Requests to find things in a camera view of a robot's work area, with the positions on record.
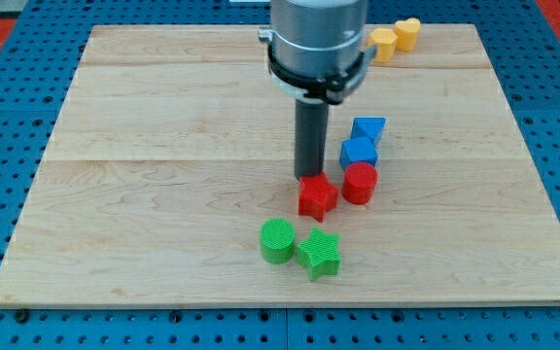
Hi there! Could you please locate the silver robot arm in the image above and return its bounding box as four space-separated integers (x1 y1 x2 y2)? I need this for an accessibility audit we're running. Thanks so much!
259 0 376 105

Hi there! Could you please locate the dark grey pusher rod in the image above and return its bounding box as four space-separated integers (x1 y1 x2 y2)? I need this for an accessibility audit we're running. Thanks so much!
294 100 329 180

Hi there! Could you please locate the yellow heart block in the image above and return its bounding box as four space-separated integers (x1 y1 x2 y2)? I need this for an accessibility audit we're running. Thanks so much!
394 17 421 52

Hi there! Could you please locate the yellow hexagon block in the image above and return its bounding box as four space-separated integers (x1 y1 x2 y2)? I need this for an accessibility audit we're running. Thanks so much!
367 28 398 63

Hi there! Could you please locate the green cylinder block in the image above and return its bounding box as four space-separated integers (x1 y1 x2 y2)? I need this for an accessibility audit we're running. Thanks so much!
260 218 296 264

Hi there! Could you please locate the blue triangle block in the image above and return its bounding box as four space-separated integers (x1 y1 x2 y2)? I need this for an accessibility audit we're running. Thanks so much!
350 117 387 147

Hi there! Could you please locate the blue cube block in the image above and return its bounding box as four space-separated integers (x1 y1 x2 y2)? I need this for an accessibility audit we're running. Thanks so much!
339 137 378 170

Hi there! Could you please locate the light wooden board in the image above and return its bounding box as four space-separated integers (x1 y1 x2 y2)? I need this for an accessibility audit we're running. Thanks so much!
0 24 560 309

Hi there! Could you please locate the red star block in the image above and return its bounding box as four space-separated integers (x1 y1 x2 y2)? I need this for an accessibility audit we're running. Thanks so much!
297 172 339 223

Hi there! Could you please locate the green star block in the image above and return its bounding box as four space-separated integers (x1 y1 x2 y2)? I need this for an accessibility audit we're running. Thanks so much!
296 227 342 282

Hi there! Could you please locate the red cylinder block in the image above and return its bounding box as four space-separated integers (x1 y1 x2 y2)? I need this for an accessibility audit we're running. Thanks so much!
341 161 378 205

